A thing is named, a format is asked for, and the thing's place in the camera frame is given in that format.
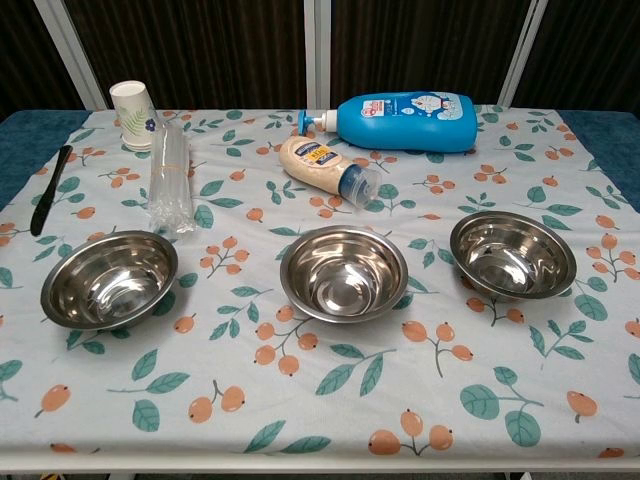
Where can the stainless steel bowl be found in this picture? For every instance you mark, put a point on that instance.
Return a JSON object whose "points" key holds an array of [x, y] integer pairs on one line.
{"points": [[342, 280], [107, 285], [510, 257]]}

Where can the white metal frame post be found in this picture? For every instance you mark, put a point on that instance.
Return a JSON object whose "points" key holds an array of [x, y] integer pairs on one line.
{"points": [[522, 50], [70, 52], [317, 55]]}

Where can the paper cup with leaf print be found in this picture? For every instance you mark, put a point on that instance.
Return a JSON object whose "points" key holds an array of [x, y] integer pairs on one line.
{"points": [[132, 117]]}

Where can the clear plastic straw pack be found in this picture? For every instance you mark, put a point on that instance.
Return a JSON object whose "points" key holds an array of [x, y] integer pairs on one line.
{"points": [[171, 185]]}

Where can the fruit and leaf print tablecloth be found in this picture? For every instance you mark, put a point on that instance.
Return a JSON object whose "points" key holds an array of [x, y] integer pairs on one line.
{"points": [[320, 390]]}

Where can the blue pump lotion bottle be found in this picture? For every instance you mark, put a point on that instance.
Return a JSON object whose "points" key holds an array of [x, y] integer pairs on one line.
{"points": [[405, 122]]}

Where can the black plastic knife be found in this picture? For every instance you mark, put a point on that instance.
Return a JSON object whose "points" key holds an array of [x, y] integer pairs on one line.
{"points": [[44, 202]]}

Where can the mayonnaise squeeze bottle blue cap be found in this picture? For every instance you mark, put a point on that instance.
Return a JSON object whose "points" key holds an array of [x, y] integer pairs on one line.
{"points": [[315, 167]]}

